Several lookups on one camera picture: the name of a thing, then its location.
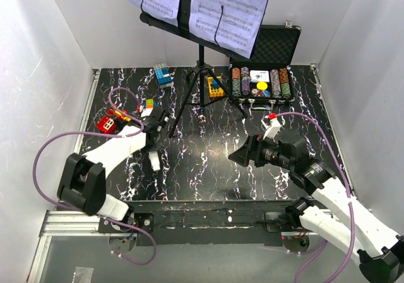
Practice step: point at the red toy brick house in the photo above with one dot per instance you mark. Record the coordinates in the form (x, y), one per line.
(112, 122)

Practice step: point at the playing card deck box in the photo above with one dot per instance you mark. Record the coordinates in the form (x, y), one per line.
(260, 75)

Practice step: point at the orange blue toy car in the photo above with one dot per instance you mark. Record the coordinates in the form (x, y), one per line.
(146, 105)

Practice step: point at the yellow blue brick frame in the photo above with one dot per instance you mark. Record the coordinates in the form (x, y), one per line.
(214, 89)

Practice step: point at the right sheet music page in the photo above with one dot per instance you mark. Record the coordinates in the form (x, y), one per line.
(231, 25)

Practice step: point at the black poker chip case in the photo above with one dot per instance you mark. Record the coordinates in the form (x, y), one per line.
(273, 51)

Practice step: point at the yellow dealer chip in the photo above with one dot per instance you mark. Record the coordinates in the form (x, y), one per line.
(261, 85)

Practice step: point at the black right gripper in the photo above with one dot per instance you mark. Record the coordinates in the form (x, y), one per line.
(252, 150)

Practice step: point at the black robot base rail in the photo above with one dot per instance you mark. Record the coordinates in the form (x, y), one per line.
(209, 222)

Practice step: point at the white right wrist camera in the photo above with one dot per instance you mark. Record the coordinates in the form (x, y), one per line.
(272, 127)

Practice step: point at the black tripod music stand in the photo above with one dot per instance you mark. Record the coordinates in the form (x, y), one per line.
(199, 71)

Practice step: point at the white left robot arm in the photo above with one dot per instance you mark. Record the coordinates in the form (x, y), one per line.
(83, 180)

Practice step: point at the blue white brick stack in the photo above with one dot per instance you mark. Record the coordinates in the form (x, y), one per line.
(163, 76)

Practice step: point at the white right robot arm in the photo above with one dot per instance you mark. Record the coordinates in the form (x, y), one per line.
(374, 247)

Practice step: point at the white microphone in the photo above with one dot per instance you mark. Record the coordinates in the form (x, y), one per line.
(154, 160)

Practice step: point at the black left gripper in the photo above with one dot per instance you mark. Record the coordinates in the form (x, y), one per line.
(149, 146)

